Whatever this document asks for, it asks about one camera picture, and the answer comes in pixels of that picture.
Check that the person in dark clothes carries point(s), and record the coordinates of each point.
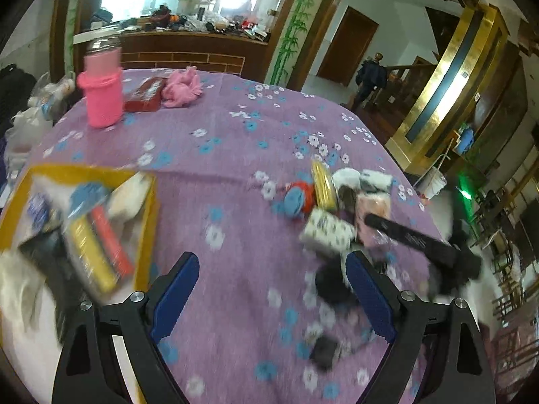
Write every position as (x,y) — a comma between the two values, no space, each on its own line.
(370,78)

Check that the white bucket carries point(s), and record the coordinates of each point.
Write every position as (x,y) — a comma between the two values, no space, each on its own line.
(431,183)

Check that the white fluffy cloth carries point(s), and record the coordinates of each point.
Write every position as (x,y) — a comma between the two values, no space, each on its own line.
(17,286)

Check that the blue knitted scrubber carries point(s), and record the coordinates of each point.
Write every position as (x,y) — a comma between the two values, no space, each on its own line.
(88,197)
(292,204)

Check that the yellow box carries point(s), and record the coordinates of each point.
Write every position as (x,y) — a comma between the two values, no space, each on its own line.
(145,244)

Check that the wooden door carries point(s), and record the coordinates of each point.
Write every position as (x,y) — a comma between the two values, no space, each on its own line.
(347,46)

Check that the white black-flower pack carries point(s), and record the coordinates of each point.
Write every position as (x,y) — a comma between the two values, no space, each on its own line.
(326,229)
(375,181)

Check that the group of wooden chairs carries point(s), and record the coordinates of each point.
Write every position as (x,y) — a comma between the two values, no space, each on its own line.
(509,252)

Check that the blue water jug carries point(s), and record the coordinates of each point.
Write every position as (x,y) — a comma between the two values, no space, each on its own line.
(465,141)

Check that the pile of clothes and bags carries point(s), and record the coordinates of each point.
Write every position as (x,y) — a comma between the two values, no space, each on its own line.
(189,23)

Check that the blue and red round object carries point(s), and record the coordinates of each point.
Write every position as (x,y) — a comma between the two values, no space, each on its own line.
(309,195)

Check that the wooden counter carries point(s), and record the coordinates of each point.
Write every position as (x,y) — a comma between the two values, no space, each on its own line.
(181,52)

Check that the red packet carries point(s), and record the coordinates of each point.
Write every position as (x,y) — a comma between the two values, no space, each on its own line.
(143,94)

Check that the pink cloth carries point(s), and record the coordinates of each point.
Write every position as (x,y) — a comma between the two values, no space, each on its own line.
(181,88)

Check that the dark cloth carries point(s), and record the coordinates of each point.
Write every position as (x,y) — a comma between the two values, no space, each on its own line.
(14,88)

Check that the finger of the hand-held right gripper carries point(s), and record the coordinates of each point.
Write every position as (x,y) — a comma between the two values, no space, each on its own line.
(404,233)

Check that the blue packet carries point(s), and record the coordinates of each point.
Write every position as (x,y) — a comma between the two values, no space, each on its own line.
(38,214)

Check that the black soft bundle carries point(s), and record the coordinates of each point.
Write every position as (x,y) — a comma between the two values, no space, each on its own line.
(330,282)

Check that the white soft pack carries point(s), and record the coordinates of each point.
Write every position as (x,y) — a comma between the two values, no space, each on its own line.
(128,197)

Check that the red yellow black sponge pack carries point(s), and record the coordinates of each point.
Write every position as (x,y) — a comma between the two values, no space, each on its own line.
(101,244)

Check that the brown scrubber ball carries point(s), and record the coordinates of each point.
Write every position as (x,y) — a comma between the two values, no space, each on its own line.
(348,199)

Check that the small black packet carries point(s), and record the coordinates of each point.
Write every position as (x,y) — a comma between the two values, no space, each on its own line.
(326,351)

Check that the purple floral tablecloth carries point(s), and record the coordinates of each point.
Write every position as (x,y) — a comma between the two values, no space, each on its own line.
(236,143)

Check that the pink knit-sleeved bottle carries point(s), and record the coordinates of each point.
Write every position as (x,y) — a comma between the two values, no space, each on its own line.
(101,101)

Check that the white plastic bags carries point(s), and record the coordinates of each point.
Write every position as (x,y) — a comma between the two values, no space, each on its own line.
(29,126)

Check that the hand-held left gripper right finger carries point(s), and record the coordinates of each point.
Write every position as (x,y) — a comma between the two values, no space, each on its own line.
(370,298)

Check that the gold packet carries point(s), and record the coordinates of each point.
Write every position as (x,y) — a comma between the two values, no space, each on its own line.
(323,187)

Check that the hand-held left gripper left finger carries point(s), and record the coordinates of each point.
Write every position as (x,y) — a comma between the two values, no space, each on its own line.
(177,294)

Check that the pink tissue pack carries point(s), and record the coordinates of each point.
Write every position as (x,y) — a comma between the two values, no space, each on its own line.
(370,210)

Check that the gold pillar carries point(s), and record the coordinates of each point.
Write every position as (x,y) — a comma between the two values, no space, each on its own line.
(454,84)

